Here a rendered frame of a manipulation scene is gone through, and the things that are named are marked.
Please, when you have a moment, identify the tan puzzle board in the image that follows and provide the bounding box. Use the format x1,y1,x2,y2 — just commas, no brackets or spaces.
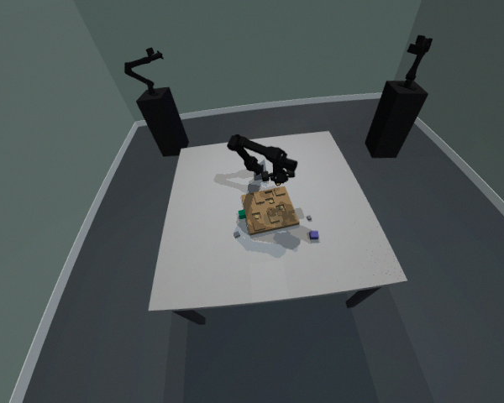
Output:
241,186,300,235

